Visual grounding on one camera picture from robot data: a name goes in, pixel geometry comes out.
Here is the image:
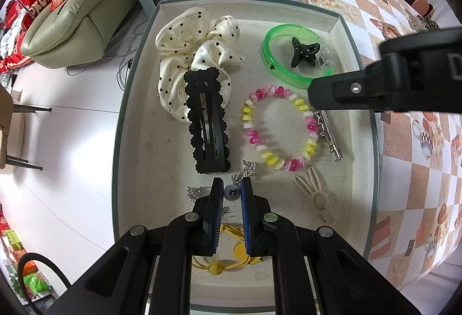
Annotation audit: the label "small black claw clip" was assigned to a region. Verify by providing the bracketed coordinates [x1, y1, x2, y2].
[290, 37, 322, 69]

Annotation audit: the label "black floor cable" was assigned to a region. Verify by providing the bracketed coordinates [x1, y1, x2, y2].
[115, 21, 149, 91]

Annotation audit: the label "yellow hair tie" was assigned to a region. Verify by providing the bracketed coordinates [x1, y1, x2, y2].
[191, 223, 264, 276]

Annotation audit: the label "pink yellow bead bracelet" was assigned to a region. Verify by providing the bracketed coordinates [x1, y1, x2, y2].
[240, 85, 319, 172]

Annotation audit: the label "silver chain with grey bead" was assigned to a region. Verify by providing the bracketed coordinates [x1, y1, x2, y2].
[223, 160, 258, 201]

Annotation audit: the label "checkered printed tablecloth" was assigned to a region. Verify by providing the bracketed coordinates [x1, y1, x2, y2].
[197, 0, 462, 283]

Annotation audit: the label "black cable loop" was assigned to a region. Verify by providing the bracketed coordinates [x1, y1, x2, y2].
[18, 252, 73, 301]

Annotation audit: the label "wooden chair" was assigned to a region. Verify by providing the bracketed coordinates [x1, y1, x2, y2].
[0, 86, 53, 171]

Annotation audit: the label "green packet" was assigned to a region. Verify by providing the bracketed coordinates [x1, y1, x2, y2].
[22, 272, 52, 298]

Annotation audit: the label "beige leather sofa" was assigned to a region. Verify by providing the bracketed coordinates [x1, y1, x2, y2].
[20, 0, 140, 69]

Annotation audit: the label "cream polka dot scrunchie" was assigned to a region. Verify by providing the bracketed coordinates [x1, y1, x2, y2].
[155, 7, 246, 124]

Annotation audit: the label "small silver earrings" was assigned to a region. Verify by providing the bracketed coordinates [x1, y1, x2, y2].
[185, 185, 205, 202]

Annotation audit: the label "grey shallow storage box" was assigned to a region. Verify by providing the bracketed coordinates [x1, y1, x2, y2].
[113, 0, 381, 314]

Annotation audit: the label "black scalloped snap hair clip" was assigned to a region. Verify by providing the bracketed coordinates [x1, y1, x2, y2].
[183, 68, 232, 175]

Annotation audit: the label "beige rabbit hair clip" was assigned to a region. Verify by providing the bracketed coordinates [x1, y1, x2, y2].
[293, 166, 336, 224]

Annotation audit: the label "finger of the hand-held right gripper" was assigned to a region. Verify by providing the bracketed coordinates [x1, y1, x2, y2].
[308, 61, 462, 114]

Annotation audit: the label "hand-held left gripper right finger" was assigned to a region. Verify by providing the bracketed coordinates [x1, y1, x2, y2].
[241, 177, 416, 315]

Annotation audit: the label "silver rhinestone hair clip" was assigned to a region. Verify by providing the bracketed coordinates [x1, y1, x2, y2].
[313, 109, 346, 163]

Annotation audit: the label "green translucent bangle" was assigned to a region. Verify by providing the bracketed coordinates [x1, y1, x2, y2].
[260, 23, 336, 89]

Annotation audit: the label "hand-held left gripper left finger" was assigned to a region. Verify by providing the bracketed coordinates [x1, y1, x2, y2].
[45, 178, 223, 315]

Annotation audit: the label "clear plastic claw clip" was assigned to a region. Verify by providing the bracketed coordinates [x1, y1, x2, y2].
[312, 44, 338, 71]

